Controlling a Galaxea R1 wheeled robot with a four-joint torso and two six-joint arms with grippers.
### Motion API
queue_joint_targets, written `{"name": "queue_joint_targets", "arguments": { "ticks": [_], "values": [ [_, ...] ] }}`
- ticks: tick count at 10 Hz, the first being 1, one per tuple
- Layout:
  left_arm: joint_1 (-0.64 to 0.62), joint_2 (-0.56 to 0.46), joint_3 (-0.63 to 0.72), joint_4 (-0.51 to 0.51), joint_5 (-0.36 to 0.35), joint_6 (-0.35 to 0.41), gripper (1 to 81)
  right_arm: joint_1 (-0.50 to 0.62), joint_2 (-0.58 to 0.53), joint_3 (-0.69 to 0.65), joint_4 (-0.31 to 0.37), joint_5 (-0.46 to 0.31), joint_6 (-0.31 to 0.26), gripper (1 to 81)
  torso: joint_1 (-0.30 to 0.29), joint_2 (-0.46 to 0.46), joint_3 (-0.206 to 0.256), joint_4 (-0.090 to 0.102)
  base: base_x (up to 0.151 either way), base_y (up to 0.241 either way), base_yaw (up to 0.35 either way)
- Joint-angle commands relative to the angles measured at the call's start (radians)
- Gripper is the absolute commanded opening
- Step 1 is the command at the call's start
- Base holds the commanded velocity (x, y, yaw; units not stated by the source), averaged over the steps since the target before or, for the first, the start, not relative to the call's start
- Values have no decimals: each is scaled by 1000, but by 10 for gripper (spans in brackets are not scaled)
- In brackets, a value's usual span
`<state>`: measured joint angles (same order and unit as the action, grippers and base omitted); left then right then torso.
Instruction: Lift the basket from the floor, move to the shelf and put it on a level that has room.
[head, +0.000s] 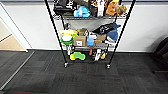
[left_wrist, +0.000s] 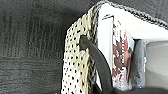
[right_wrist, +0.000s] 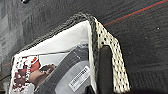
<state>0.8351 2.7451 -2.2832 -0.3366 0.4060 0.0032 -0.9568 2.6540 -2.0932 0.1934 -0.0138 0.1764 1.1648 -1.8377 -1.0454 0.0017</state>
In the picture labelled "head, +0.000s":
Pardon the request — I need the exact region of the small blue box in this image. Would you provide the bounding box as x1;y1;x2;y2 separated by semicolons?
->
86;35;96;47

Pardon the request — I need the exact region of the orange white toy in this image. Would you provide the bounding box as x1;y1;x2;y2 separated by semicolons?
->
89;48;108;62

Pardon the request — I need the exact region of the small brown box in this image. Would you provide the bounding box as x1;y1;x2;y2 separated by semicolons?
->
94;33;108;46

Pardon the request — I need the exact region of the black shoe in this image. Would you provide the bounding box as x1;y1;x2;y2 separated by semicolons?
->
93;21;122;35

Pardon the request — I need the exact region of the blue plush toy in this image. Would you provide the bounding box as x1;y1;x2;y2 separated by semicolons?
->
73;5;92;18

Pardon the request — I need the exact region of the black bag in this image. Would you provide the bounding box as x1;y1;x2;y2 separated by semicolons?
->
53;0;75;16

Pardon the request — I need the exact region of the black wire shelf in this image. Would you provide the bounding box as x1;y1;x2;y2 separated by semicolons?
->
43;0;137;69

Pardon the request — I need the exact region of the white door frame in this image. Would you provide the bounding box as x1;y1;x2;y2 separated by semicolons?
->
0;3;33;53

